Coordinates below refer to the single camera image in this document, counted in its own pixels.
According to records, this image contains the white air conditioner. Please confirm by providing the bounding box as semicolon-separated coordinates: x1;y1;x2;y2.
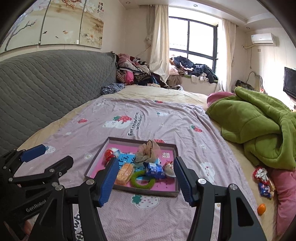
250;33;274;44

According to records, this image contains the white curved frame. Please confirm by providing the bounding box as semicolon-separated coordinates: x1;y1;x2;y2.
247;71;263;92

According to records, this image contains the dark bag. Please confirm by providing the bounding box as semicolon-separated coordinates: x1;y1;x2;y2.
235;80;252;90

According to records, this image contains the cream curtain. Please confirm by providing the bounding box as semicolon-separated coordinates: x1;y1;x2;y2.
149;5;170;82
218;19;237;92

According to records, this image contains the blue snack packet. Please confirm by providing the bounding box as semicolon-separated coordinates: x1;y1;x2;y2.
143;161;166;179

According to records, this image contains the red egg toy packet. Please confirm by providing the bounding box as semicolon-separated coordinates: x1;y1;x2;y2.
105;149;119;164

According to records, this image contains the pink strawberry printed blanket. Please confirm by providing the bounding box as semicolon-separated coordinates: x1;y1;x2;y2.
14;97;259;241

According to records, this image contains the black framed window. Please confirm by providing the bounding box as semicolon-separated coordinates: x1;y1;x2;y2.
168;16;219;80

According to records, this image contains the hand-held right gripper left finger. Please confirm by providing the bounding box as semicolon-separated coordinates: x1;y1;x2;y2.
28;157;120;241

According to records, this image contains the red silver candy packet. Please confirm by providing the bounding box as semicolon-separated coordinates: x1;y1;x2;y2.
253;167;269;183

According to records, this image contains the pile of mixed clothes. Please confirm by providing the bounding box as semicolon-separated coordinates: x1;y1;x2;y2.
116;53;170;88

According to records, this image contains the yellow biscuit packet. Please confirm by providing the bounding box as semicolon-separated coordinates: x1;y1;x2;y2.
114;163;134;185

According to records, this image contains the grey quilted headboard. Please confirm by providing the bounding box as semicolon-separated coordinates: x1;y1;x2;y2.
0;50;117;156

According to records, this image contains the shallow grey pink tray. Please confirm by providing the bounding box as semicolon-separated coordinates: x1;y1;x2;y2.
84;137;181;198

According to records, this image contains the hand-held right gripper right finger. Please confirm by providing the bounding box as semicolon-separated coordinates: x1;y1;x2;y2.
173;156;269;241

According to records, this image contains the black television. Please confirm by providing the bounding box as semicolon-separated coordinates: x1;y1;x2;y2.
283;67;296;99

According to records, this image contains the dark blue patterned cloth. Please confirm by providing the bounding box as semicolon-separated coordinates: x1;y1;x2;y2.
101;83;125;95

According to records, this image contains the air conditioner hose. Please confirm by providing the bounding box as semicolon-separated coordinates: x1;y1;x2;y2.
242;45;254;69

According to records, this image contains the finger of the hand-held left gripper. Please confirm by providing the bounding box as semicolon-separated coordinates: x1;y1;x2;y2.
0;144;47;178
9;155;74;185

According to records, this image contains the pile of dark clothes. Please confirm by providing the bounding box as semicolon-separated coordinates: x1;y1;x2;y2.
170;56;219;84

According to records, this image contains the pink quilt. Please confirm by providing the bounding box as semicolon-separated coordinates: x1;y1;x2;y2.
272;168;296;237

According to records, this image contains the green fuzzy ring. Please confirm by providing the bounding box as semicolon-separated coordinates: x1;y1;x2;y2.
130;170;156;189

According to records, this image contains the green fleece blanket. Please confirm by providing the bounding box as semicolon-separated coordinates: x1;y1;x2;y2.
205;86;296;169

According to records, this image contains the floral wall painting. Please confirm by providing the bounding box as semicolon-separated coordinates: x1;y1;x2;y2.
0;0;104;52

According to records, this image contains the pink pillow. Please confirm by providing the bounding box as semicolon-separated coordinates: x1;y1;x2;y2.
206;91;236;108

